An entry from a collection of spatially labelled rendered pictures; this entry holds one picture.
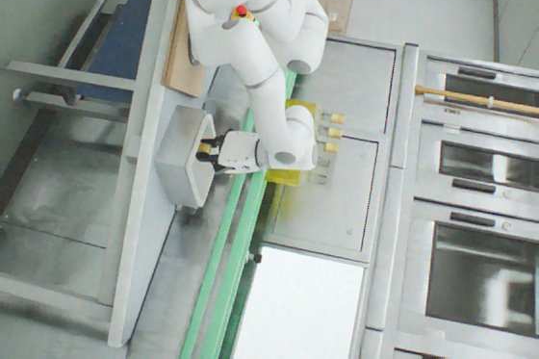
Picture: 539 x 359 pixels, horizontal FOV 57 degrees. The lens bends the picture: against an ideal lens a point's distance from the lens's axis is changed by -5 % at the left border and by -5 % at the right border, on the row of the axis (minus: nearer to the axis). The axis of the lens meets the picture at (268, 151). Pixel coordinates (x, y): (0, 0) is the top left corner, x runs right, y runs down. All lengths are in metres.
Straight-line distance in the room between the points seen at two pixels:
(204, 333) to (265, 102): 0.63
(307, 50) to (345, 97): 0.75
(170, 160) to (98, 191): 0.63
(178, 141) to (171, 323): 0.46
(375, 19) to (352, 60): 4.52
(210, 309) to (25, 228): 0.75
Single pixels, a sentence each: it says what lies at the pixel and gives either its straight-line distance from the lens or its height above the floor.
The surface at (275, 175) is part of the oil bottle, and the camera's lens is 1.56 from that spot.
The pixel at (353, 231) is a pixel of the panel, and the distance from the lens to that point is 1.65.
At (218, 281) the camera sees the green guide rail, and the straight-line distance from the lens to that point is 1.42.
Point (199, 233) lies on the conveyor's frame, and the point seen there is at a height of 0.84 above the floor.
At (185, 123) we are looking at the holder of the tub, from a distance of 1.30.
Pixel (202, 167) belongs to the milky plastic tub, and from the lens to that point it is 1.47.
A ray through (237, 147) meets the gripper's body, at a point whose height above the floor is 0.93.
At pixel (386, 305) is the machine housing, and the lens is 1.59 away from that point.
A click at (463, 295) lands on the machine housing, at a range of 1.71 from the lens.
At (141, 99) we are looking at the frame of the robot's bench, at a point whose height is 0.68.
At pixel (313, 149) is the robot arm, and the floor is 1.11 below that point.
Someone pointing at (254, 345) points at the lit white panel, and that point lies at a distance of 1.54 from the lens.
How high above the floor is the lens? 1.19
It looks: 8 degrees down
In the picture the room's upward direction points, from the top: 101 degrees clockwise
